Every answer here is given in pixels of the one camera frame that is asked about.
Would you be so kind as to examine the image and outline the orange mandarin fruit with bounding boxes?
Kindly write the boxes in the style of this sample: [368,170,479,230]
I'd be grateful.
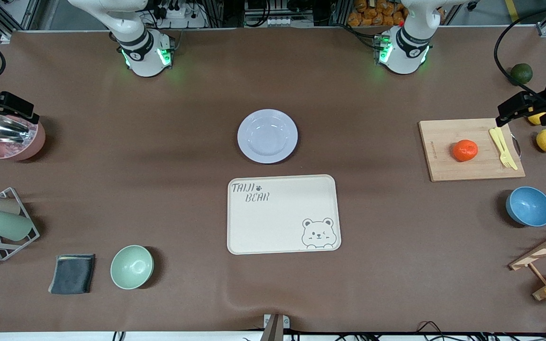
[453,140,479,162]

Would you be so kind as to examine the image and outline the lavender round plate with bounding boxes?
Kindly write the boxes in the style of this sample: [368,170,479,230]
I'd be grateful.
[237,109,299,164]

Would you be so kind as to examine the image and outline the yellow plastic fork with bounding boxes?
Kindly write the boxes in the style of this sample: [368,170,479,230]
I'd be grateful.
[489,128,512,169]
[495,126,519,171]

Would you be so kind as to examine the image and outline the green lime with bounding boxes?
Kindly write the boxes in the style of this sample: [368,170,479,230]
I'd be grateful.
[510,63,533,86]

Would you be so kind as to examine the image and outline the pink bowl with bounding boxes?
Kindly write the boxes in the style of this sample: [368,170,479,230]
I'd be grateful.
[0,115,46,162]

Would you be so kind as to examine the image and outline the wooden cutting board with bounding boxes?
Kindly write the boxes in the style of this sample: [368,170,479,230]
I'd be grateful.
[419,118,526,182]

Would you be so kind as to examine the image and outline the blue bowl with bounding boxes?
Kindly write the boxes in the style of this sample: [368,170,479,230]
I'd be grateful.
[506,186,546,227]

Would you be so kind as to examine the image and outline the mint green cup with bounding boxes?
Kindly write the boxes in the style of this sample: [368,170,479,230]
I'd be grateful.
[0,210,34,241]

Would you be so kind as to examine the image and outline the wooden peg drying rack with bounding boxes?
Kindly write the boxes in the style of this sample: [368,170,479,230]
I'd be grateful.
[509,223,546,301]

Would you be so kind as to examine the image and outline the pile of orange fruit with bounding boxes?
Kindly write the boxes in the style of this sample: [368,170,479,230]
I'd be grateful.
[347,0,409,27]

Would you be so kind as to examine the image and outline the dark grey folded cloth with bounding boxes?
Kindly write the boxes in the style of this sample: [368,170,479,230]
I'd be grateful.
[48,254,96,295]

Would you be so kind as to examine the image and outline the white power strip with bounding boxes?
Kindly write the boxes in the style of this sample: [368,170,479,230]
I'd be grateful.
[152,4,207,29]

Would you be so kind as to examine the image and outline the light green bowl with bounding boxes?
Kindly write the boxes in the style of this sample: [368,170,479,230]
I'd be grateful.
[110,245,154,290]

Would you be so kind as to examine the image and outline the cream tray with bear print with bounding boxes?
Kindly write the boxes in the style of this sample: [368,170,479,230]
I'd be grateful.
[227,174,342,255]

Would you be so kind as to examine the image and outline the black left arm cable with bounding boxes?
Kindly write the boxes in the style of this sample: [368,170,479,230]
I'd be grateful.
[493,0,546,112]

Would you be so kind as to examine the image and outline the grey wire cup rack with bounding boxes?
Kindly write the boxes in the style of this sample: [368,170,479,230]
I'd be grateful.
[0,187,40,261]

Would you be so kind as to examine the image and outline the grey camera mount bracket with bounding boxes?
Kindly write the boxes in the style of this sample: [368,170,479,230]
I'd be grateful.
[260,314,291,341]

